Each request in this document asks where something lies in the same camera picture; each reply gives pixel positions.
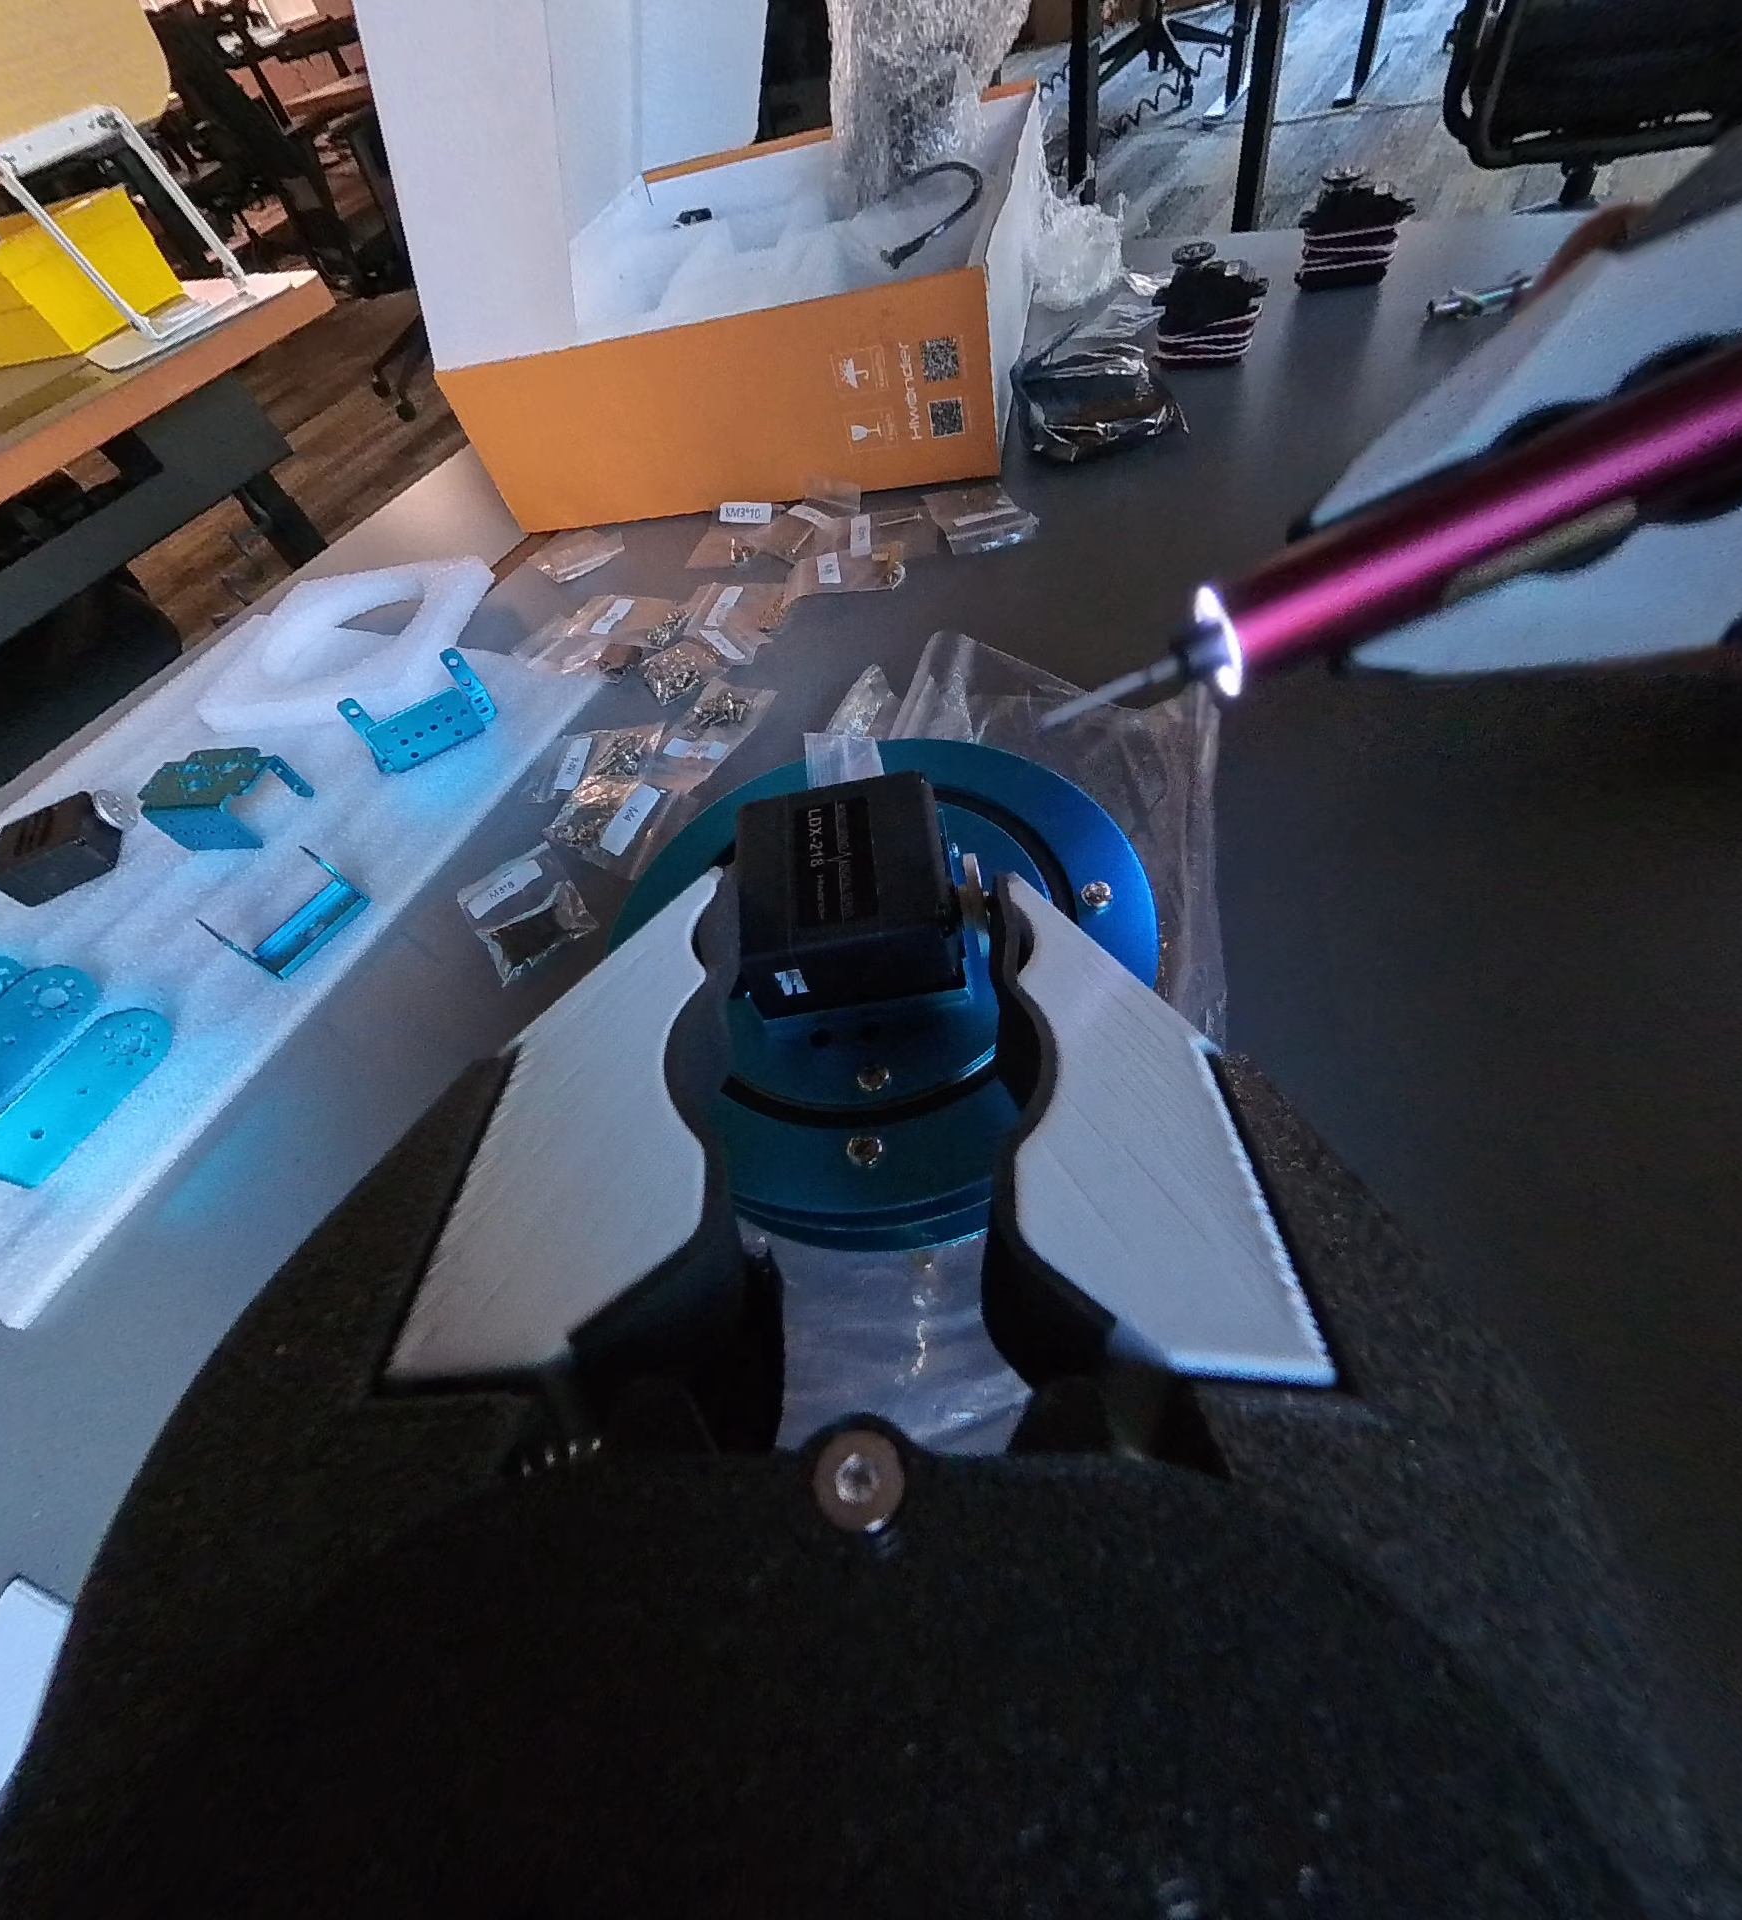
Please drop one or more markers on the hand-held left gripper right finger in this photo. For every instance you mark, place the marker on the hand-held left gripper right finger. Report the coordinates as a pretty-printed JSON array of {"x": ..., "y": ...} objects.
[{"x": 1157, "y": 1171}]

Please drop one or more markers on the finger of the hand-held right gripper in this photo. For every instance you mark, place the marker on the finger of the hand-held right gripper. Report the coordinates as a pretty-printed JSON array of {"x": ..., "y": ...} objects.
[
  {"x": 1680, "y": 570},
  {"x": 1606, "y": 345}
]

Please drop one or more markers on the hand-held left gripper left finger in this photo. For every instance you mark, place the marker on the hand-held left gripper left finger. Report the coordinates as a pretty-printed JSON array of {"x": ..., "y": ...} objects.
[{"x": 570, "y": 1141}]

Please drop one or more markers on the magenta electric screwdriver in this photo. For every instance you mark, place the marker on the magenta electric screwdriver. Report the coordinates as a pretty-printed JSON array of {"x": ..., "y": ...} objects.
[{"x": 1411, "y": 563}]

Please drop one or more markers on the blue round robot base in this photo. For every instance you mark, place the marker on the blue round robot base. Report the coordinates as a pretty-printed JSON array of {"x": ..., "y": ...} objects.
[{"x": 871, "y": 1155}]

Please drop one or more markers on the black servo with printed label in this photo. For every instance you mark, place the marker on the black servo with printed label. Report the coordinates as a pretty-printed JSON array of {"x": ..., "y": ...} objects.
[{"x": 840, "y": 901}]

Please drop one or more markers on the grey desk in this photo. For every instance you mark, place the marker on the grey desk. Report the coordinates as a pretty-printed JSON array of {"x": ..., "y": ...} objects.
[{"x": 1411, "y": 1051}]

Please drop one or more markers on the wood-topped desk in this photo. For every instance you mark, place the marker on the wood-topped desk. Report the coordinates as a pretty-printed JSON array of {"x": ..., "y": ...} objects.
[{"x": 1, "y": 458}]

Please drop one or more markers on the small metal part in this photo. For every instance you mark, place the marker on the small metal part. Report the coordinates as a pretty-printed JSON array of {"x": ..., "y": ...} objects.
[{"x": 1478, "y": 296}]

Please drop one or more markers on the black mesh office chair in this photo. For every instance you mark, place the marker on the black mesh office chair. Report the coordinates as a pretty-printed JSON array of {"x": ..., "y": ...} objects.
[{"x": 1606, "y": 75}]

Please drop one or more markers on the white foam sheet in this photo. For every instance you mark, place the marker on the white foam sheet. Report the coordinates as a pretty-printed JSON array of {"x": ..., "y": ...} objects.
[{"x": 360, "y": 811}]

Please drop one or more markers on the clear plastic bag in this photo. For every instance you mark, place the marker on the clear plastic bag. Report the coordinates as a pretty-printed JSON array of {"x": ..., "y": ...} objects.
[{"x": 1110, "y": 721}]

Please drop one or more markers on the pile of small screw bags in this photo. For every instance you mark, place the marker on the pile of small screw bags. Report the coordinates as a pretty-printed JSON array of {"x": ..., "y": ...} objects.
[{"x": 706, "y": 660}]

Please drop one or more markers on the black part in plastic bag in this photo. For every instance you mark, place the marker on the black part in plastic bag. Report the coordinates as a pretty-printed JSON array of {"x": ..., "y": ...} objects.
[{"x": 1096, "y": 398}]

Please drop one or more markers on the crumpled clear wrap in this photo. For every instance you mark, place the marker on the crumpled clear wrap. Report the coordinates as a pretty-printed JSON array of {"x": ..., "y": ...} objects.
[{"x": 1080, "y": 248}]

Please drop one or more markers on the black servo motor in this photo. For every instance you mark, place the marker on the black servo motor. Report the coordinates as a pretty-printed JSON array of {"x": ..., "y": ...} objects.
[{"x": 55, "y": 855}]

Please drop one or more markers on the orange cardboard box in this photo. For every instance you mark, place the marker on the orange cardboard box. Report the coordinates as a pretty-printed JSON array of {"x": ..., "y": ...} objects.
[{"x": 690, "y": 405}]

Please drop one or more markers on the bubble wrap bundle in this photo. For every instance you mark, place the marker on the bubble wrap bundle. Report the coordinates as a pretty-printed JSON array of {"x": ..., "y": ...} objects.
[{"x": 901, "y": 91}]

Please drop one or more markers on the white foam box insert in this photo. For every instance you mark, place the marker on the white foam box insert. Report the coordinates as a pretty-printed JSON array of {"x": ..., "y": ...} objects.
[{"x": 751, "y": 271}]

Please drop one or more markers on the white metal stand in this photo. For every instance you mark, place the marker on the white metal stand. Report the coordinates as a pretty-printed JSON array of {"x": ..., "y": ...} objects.
[{"x": 159, "y": 338}]

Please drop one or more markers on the blue folded sheet bracket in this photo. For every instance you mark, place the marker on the blue folded sheet bracket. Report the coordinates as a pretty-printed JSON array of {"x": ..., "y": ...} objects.
[{"x": 309, "y": 931}]

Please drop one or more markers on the blue eared U bracket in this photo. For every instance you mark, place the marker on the blue eared U bracket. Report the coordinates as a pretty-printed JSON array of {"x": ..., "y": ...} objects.
[{"x": 414, "y": 742}]

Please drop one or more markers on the teal perforated bracket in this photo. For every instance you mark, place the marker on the teal perforated bracket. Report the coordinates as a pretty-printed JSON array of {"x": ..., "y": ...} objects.
[{"x": 205, "y": 818}]

